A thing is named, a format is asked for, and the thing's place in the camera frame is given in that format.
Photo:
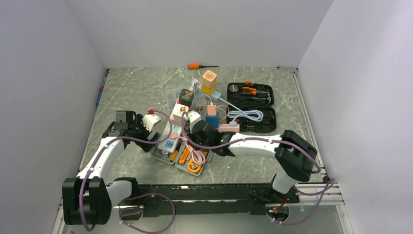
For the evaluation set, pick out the clear plastic screw box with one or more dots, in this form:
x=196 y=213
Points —
x=172 y=95

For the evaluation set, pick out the yellow cube adapter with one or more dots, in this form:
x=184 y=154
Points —
x=208 y=90

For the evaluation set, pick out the grey tool case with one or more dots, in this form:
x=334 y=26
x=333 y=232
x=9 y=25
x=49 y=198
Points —
x=182 y=160

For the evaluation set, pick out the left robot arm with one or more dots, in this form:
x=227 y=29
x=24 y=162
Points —
x=87 y=200

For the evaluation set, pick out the black base frame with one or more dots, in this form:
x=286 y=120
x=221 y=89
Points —
x=200 y=199

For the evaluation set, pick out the blue cube adapter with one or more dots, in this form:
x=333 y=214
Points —
x=213 y=120

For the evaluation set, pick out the peach cube adapter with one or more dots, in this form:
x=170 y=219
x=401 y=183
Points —
x=209 y=79

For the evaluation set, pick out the pink cube adapter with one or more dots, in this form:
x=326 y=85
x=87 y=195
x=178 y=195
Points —
x=178 y=120

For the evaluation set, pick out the white power strip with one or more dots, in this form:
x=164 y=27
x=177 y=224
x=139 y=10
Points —
x=170 y=144

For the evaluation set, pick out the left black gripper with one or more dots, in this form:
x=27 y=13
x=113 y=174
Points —
x=138 y=122

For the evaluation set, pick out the orange pliers in black case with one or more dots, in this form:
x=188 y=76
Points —
x=251 y=91

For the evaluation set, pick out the small pink charger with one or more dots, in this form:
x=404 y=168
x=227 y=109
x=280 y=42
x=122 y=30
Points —
x=211 y=110

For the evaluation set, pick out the white cube adapter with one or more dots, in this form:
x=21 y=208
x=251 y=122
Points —
x=179 y=109

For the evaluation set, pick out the dark green cube adapter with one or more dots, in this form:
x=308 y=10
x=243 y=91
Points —
x=186 y=97

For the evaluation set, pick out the aluminium rail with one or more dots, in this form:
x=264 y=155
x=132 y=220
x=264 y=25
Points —
x=308 y=195

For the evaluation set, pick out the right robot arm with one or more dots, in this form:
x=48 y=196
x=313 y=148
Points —
x=295 y=155

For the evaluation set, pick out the black tool case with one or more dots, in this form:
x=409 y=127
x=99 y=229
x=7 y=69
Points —
x=261 y=102

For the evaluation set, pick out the orange handle screwdriver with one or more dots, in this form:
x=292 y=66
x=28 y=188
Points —
x=198 y=66

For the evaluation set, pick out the round tape measure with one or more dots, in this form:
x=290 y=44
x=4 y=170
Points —
x=233 y=88

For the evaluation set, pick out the blue pen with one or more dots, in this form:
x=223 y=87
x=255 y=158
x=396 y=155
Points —
x=100 y=92

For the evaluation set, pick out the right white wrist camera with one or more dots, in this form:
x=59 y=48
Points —
x=193 y=117

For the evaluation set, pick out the pink power strip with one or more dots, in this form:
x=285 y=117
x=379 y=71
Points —
x=228 y=127

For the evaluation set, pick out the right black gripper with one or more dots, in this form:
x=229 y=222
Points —
x=192 y=136

